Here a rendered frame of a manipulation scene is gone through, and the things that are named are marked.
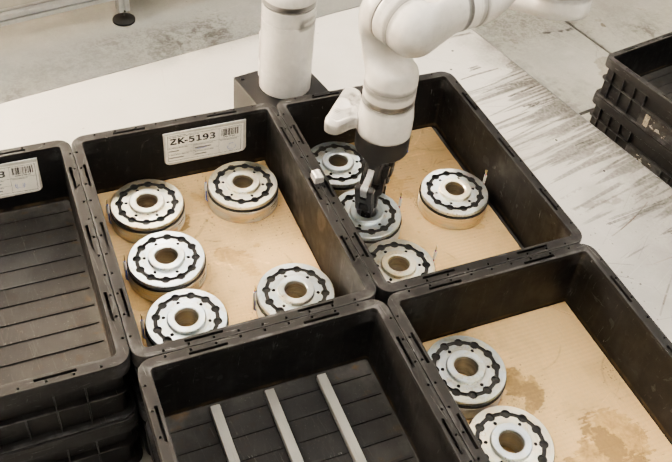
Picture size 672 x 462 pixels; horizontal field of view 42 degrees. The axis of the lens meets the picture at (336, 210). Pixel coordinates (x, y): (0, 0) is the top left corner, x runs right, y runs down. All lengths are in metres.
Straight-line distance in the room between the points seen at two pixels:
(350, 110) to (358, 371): 0.34
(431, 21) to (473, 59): 0.85
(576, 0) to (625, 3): 2.47
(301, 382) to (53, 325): 0.32
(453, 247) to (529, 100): 0.61
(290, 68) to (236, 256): 0.41
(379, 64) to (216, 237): 0.35
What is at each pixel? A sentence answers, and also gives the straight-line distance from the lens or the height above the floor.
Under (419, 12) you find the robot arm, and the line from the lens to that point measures 1.04.
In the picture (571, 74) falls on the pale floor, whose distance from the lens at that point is 3.22.
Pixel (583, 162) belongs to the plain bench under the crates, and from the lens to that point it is 1.68.
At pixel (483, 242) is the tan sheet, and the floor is 0.83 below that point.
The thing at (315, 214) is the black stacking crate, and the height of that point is 0.90.
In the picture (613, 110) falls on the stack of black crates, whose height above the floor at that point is 0.48.
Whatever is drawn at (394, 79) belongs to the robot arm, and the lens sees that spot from 1.09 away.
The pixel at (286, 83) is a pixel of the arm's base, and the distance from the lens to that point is 1.51.
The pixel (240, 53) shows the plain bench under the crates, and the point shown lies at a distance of 1.82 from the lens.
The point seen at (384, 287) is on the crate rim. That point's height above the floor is 0.93.
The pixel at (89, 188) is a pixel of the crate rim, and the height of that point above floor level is 0.93.
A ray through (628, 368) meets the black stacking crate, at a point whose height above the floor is 0.85.
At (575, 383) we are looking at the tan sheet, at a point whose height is 0.83.
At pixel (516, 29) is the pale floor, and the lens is 3.39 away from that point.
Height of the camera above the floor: 1.72
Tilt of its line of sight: 44 degrees down
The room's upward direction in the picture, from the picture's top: 6 degrees clockwise
